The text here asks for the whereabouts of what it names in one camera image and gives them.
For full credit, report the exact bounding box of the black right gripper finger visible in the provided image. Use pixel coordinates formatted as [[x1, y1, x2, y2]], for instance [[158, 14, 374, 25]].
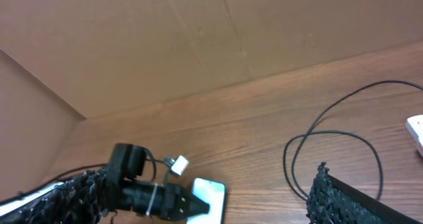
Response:
[[306, 162, 421, 224]]

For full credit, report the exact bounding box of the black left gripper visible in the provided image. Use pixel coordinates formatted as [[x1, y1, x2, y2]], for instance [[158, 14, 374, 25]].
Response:
[[132, 183, 210, 221]]

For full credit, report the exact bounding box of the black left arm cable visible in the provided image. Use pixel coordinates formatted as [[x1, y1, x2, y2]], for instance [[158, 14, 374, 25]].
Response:
[[16, 147, 173, 198]]

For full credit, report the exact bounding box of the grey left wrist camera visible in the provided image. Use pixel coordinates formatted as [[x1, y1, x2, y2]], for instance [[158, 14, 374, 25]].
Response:
[[163, 155, 190, 176]]

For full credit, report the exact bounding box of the blue Samsung Galaxy smartphone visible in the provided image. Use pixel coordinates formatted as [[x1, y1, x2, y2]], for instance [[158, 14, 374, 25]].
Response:
[[186, 178, 227, 224]]

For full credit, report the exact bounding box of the black USB charging cable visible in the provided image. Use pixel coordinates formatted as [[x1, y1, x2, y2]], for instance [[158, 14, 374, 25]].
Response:
[[282, 80, 423, 202]]

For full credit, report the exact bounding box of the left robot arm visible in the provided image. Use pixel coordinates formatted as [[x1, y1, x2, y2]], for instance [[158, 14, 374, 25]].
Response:
[[1, 143, 210, 223]]

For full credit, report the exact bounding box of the white power extension strip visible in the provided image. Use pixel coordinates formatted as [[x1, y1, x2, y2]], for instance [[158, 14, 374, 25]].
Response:
[[406, 114, 423, 155]]

